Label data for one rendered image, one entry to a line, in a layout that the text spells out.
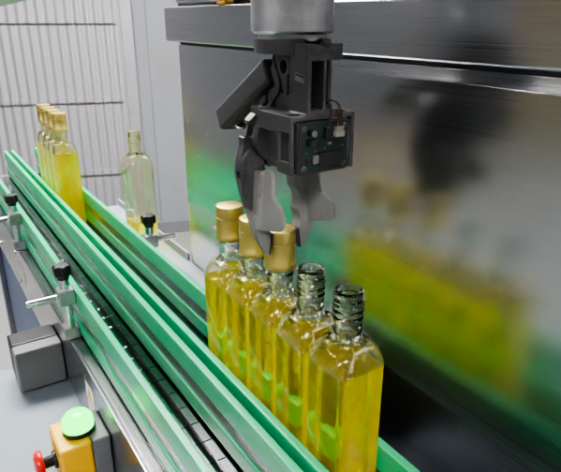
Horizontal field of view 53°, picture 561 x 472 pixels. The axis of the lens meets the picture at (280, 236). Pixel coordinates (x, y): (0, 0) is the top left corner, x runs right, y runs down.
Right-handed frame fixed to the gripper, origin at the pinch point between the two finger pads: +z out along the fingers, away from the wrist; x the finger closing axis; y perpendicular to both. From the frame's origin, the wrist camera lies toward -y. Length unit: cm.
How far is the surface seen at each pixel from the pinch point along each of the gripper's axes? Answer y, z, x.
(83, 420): -21.8, 30.8, -18.5
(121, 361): -16.9, 20.1, -13.7
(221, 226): -10.8, 1.9, -1.5
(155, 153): -303, 60, 99
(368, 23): -2.1, -21.2, 12.7
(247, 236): -4.8, 1.3, -1.2
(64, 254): -78, 28, -7
